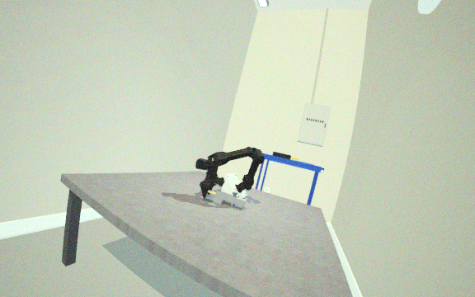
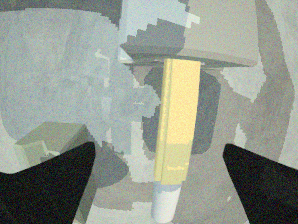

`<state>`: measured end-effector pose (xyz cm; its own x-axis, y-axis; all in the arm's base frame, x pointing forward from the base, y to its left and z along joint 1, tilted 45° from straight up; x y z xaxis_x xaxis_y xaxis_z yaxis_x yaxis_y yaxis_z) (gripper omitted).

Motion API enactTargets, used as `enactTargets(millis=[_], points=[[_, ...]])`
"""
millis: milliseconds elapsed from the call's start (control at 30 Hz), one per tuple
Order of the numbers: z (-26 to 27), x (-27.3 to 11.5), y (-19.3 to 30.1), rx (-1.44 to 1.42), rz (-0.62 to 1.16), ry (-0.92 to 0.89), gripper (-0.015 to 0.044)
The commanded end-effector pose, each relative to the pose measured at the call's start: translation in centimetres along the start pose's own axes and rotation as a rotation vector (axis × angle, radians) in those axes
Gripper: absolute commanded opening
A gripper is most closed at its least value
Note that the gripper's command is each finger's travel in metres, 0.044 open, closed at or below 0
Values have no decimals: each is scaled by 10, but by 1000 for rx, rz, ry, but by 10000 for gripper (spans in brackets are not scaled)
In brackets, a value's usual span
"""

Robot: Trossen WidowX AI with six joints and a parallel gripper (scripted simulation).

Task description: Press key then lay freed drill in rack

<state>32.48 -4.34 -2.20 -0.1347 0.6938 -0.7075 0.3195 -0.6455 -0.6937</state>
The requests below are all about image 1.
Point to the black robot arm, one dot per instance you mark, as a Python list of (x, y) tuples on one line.
[(221, 158)]

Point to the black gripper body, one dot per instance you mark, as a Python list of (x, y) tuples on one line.
[(208, 179)]

